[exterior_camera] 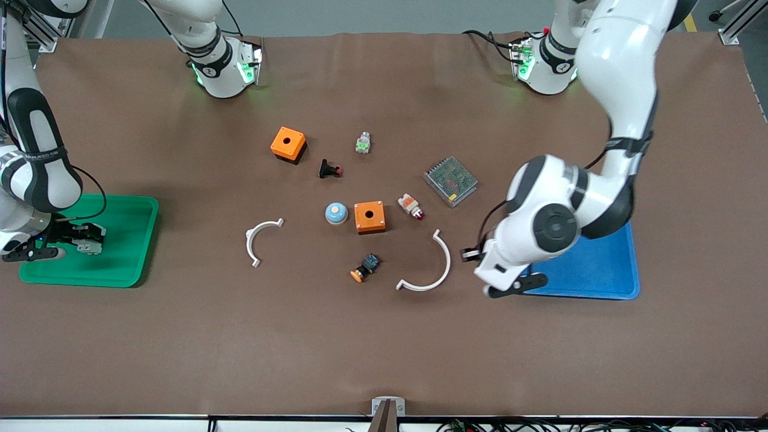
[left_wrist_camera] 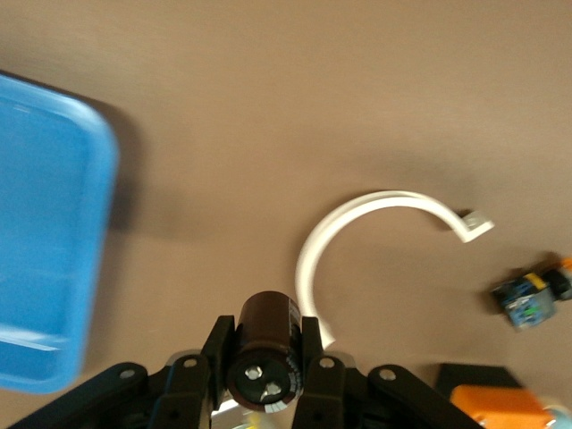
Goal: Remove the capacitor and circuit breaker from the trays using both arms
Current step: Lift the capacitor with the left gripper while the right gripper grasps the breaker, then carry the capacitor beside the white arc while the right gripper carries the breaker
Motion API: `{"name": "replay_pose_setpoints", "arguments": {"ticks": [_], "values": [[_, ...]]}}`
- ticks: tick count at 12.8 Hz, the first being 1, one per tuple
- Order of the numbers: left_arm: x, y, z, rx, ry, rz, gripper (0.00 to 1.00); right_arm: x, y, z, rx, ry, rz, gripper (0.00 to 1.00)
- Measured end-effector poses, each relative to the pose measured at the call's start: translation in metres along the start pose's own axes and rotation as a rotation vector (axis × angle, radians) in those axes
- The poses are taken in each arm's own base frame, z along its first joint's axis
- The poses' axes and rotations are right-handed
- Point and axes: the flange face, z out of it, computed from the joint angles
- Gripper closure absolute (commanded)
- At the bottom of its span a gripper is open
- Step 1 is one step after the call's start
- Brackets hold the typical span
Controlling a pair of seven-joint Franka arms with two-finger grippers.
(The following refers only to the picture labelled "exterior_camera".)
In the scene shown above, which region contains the grey red circuit breaker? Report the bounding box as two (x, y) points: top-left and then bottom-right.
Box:
(72, 237), (107, 256)

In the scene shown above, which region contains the green plastic tray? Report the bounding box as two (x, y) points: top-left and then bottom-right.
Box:
(18, 193), (160, 289)

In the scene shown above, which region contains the blue plastic tray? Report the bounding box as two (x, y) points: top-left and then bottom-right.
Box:
(521, 221), (641, 301)

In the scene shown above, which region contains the metal mesh power supply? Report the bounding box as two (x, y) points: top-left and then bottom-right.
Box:
(423, 156), (479, 208)

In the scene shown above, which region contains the red orange indicator light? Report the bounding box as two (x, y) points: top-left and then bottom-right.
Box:
(397, 193), (425, 221)

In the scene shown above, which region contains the orange blue push button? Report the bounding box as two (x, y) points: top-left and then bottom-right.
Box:
(350, 253), (381, 283)

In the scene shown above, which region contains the orange button box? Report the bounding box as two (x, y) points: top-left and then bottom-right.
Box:
(353, 200), (387, 235)

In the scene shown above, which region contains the orange box with black base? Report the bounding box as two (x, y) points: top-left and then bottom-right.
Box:
(270, 126), (308, 166)

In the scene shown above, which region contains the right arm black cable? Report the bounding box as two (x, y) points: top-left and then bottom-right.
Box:
(60, 164), (108, 224)

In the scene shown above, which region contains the large white arc bracket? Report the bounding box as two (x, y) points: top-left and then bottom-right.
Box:
(395, 229), (452, 293)

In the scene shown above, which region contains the small white arc bracket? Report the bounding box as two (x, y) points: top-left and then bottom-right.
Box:
(245, 218), (284, 268)

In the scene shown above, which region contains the grey metal mount bracket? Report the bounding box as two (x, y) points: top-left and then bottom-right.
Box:
(371, 397), (406, 417)

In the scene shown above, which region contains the dark brown camera post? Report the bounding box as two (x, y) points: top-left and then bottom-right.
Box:
(367, 401), (400, 432)

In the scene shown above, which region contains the aluminium frame profile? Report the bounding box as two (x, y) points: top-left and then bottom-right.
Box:
(710, 0), (768, 46)
(23, 9), (62, 53)

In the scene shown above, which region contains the left base black cable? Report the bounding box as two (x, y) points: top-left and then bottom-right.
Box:
(461, 27), (550, 64)

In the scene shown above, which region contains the base black cable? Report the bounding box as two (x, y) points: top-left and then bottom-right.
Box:
(219, 0), (244, 38)
(461, 27), (550, 64)

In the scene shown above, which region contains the right base black cable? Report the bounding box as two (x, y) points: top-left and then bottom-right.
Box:
(219, 0), (244, 38)

